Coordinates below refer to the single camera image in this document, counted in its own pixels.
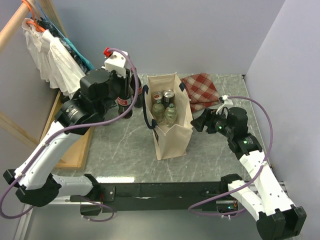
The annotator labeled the cola bottle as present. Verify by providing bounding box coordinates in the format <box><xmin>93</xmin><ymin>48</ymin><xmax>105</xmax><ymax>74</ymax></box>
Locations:
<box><xmin>134</xmin><ymin>77</ymin><xmax>143</xmax><ymax>108</ymax></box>
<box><xmin>117</xmin><ymin>73</ymin><xmax>133</xmax><ymax>115</ymax></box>

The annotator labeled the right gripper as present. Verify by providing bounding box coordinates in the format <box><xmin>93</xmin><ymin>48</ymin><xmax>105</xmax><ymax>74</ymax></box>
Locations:
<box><xmin>190</xmin><ymin>107</ymin><xmax>234</xmax><ymax>138</ymax></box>

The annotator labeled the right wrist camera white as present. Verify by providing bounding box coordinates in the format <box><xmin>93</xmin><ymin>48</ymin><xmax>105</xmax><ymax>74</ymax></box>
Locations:
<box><xmin>215</xmin><ymin>95</ymin><xmax>233</xmax><ymax>115</ymax></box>

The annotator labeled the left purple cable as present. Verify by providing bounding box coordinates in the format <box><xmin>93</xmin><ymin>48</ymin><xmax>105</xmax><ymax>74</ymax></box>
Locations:
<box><xmin>0</xmin><ymin>48</ymin><xmax>138</xmax><ymax>223</ymax></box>

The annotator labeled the teal garment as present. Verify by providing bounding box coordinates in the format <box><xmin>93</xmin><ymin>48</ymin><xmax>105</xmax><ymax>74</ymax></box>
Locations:
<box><xmin>47</xmin><ymin>21</ymin><xmax>95</xmax><ymax>71</ymax></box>

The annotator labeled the black base beam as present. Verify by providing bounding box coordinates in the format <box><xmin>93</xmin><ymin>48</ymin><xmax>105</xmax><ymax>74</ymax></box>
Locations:
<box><xmin>86</xmin><ymin>181</ymin><xmax>228</xmax><ymax>212</ymax></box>

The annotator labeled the green cap bottle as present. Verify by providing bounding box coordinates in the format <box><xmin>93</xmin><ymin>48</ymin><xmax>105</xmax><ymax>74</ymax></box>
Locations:
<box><xmin>152</xmin><ymin>100</ymin><xmax>165</xmax><ymax>124</ymax></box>
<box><xmin>164</xmin><ymin>103</ymin><xmax>178</xmax><ymax>128</ymax></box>

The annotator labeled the red plaid folded cloth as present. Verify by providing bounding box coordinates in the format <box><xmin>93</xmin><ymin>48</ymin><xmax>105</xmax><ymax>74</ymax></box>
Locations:
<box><xmin>181</xmin><ymin>73</ymin><xmax>220</xmax><ymax>113</ymax></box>

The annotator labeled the cream canvas tote bag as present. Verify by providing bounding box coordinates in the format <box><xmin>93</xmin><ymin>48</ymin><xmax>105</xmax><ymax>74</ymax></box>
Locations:
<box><xmin>142</xmin><ymin>73</ymin><xmax>193</xmax><ymax>160</ymax></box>

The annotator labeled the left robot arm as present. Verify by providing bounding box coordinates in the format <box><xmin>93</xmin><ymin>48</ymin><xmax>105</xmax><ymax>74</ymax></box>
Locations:
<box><xmin>3</xmin><ymin>67</ymin><xmax>135</xmax><ymax>207</ymax></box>

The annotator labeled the aluminium frame rail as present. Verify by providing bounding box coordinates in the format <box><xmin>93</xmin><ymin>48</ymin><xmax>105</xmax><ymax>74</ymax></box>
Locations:
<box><xmin>13</xmin><ymin>181</ymin><xmax>292</xmax><ymax>240</ymax></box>

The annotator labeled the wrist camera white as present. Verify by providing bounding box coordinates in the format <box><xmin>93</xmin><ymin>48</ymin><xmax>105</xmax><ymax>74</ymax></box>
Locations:
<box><xmin>102</xmin><ymin>47</ymin><xmax>129</xmax><ymax>78</ymax></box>
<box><xmin>215</xmin><ymin>95</ymin><xmax>233</xmax><ymax>115</ymax></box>

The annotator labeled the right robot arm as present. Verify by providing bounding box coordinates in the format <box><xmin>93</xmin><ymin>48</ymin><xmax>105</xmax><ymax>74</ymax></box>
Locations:
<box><xmin>191</xmin><ymin>107</ymin><xmax>307</xmax><ymax>240</ymax></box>

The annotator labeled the dark floral garment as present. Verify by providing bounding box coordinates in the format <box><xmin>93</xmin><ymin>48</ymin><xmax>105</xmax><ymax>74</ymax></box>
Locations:
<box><xmin>37</xmin><ymin>19</ymin><xmax>91</xmax><ymax>73</ymax></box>

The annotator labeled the orange hanger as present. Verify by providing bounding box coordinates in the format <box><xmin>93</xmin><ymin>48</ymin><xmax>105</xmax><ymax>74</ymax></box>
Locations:
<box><xmin>21</xmin><ymin>0</ymin><xmax>45</xmax><ymax>33</ymax></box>

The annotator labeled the tall dark can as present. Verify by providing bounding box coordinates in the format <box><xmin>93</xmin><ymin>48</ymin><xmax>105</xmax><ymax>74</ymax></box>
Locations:
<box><xmin>162</xmin><ymin>89</ymin><xmax>175</xmax><ymax>108</ymax></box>

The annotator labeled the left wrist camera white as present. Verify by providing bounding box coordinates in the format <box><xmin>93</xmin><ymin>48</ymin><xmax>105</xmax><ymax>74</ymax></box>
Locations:
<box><xmin>102</xmin><ymin>47</ymin><xmax>129</xmax><ymax>78</ymax></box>

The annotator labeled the white pleated garment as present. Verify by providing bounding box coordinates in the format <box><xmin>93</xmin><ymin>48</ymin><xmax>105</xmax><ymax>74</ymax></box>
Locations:
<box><xmin>21</xmin><ymin>18</ymin><xmax>85</xmax><ymax>98</ymax></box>

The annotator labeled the wooden clothes rack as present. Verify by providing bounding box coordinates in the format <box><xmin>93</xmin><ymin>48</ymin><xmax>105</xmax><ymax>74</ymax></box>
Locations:
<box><xmin>0</xmin><ymin>0</ymin><xmax>94</xmax><ymax>170</ymax></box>

